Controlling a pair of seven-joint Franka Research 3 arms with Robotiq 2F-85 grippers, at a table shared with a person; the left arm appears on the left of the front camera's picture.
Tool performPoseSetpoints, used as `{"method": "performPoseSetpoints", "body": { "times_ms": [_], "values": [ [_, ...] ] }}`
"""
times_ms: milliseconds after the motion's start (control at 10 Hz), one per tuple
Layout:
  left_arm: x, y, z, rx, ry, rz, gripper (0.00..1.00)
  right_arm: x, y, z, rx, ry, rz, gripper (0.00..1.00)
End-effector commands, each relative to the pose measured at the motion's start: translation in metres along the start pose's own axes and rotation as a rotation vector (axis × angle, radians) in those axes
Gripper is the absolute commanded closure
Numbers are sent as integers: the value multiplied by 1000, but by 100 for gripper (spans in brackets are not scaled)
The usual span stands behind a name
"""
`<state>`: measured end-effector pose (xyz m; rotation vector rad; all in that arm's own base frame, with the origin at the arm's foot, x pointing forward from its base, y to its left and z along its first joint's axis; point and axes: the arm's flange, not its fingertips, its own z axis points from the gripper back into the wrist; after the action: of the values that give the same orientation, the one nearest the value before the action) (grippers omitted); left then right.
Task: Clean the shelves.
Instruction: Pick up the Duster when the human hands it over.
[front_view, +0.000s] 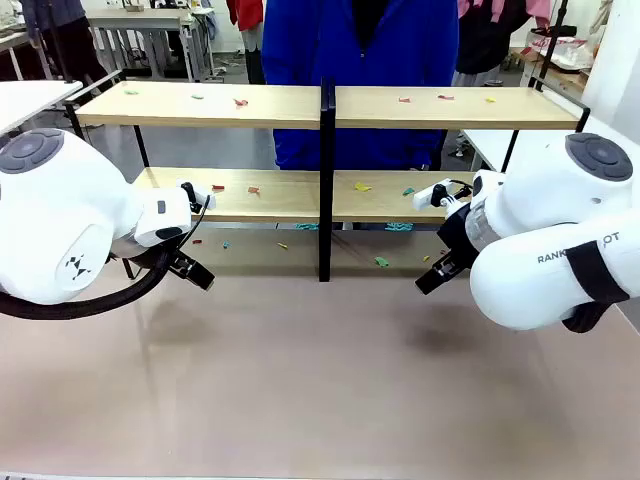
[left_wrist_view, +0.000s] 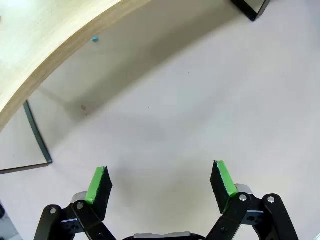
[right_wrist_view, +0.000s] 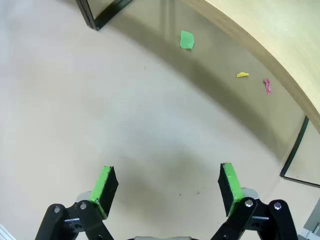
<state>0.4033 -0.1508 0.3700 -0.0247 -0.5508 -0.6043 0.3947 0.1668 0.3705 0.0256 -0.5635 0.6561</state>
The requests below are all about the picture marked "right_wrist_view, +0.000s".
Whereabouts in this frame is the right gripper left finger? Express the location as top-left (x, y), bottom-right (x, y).
top-left (34, 165), bottom-right (120, 240)

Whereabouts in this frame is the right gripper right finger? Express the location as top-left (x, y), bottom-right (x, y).
top-left (209, 162), bottom-right (299, 240)

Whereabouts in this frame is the pink paper scrap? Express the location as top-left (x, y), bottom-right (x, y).
top-left (263, 78), bottom-right (273, 95)

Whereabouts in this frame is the green paper scrap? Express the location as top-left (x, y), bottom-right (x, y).
top-left (179, 30), bottom-right (195, 50)

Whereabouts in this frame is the wooden shelf with black frame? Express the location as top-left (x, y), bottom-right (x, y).
top-left (76, 0), bottom-right (320, 189)

